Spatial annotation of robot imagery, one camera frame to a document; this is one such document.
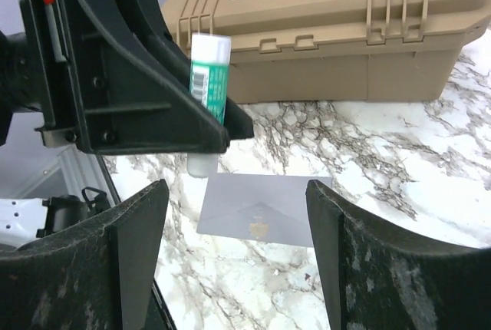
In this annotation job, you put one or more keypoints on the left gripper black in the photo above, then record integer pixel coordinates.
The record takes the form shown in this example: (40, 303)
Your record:
(109, 79)

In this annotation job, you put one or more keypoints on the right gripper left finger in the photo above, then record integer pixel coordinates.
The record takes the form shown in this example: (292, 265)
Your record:
(97, 274)

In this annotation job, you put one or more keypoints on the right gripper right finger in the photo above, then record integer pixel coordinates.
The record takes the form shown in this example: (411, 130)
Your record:
(377, 275)

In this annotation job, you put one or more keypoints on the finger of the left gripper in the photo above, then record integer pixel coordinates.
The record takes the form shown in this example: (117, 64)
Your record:
(164, 88)

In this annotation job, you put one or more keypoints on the green white glue stick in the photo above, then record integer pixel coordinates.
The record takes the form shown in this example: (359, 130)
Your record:
(210, 56)

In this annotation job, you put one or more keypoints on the grey envelope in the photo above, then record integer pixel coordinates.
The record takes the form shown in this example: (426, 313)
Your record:
(267, 208)

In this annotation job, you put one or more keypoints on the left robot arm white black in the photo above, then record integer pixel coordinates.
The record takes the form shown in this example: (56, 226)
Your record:
(16, 94)

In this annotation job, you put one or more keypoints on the tan plastic tool case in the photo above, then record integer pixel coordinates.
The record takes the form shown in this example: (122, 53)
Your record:
(340, 50)

